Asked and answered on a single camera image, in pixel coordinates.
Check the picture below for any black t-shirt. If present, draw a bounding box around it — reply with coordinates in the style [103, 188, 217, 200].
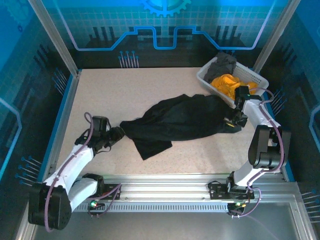
[119, 93, 242, 161]

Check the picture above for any yellow t-shirt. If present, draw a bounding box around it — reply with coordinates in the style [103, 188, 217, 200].
[209, 73, 260, 100]

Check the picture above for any white plastic basket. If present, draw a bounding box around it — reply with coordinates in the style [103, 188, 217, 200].
[196, 56, 270, 110]

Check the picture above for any grey t-shirt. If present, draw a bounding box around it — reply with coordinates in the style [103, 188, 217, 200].
[204, 51, 238, 83]

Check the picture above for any grey metal sheet panel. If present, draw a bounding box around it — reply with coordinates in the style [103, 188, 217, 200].
[14, 199, 314, 240]

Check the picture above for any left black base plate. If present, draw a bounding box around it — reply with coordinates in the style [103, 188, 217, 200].
[99, 183, 121, 201]

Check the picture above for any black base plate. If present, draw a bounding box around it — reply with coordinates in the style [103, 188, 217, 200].
[99, 183, 121, 201]
[208, 181, 255, 201]

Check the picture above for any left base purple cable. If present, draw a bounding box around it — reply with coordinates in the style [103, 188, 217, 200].
[87, 183, 123, 219]

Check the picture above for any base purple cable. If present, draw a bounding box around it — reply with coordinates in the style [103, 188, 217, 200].
[87, 183, 123, 219]
[228, 187, 262, 219]

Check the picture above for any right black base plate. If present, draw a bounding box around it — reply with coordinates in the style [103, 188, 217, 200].
[208, 181, 255, 201]

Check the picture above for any aluminium mounting rail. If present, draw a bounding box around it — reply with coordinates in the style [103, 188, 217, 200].
[47, 172, 288, 201]

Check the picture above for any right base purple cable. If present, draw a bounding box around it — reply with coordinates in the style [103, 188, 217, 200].
[228, 187, 262, 219]

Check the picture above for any slotted grey cable duct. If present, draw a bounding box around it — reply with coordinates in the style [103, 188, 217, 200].
[72, 201, 231, 214]

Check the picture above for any aluminium frame post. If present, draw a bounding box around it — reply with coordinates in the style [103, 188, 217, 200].
[252, 0, 301, 73]
[27, 0, 82, 76]

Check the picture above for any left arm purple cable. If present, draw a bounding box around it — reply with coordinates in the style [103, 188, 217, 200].
[43, 111, 97, 233]

